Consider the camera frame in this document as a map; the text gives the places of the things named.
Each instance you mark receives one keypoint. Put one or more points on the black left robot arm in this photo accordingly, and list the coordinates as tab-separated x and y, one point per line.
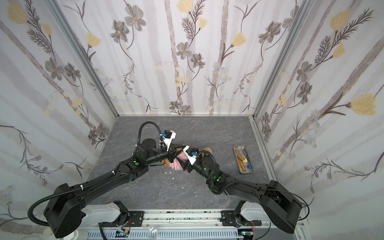
64	211

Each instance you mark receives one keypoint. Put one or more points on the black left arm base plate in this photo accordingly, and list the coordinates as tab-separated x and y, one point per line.
130	218

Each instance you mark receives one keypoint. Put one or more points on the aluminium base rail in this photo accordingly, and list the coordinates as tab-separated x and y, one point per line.
195	225

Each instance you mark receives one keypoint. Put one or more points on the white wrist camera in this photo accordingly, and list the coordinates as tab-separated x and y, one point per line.
166	139
191	154

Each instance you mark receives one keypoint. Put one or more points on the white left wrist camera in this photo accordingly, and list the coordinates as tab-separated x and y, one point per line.
166	139

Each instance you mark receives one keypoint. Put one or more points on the pink bear hoodie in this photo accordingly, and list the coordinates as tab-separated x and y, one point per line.
176	164

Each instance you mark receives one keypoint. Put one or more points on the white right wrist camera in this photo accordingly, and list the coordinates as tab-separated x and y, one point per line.
191	154

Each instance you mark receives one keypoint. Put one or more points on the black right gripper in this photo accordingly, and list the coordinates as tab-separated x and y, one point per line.
190	165

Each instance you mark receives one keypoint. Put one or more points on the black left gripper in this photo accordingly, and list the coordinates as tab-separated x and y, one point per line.
172	154

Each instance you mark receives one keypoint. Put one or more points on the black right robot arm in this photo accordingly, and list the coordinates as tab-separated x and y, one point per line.
282	207

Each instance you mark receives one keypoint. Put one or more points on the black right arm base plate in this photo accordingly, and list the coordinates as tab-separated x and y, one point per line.
233	219

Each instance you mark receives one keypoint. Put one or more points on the metal tray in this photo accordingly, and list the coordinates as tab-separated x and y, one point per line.
245	150

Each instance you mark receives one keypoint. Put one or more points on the wooden pieces in tray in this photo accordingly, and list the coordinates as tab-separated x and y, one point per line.
243	163

